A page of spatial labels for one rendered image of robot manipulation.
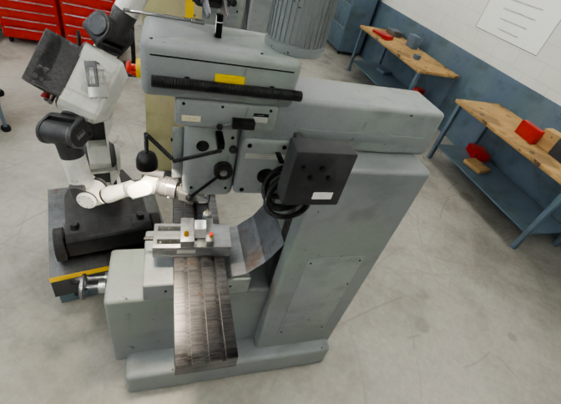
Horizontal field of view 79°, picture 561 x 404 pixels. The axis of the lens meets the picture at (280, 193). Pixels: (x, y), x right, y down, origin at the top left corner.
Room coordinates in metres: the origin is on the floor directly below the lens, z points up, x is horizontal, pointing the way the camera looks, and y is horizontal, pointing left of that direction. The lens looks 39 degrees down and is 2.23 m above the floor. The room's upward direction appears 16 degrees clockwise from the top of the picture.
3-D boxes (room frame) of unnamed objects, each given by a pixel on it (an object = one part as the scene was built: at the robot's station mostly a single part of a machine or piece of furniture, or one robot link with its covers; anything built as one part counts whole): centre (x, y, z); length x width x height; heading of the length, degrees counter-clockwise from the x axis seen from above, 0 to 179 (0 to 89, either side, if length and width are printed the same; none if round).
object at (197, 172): (1.09, 0.31, 1.47); 0.21 x 0.19 x 0.32; 24
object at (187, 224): (1.06, 0.37, 1.01); 0.15 x 0.06 x 0.04; 21
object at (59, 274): (1.50, 1.08, 0.20); 0.78 x 0.68 x 0.40; 37
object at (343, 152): (0.90, -0.09, 1.62); 0.20 x 0.09 x 0.21; 114
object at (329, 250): (1.33, -0.25, 0.78); 0.50 x 0.47 x 1.56; 114
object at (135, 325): (1.08, 0.34, 0.42); 0.81 x 0.32 x 0.60; 114
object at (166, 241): (1.07, 0.34, 0.97); 0.35 x 0.15 x 0.11; 111
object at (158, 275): (1.09, 0.32, 0.78); 0.50 x 0.35 x 0.12; 114
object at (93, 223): (1.50, 1.08, 0.59); 0.64 x 0.52 x 0.33; 37
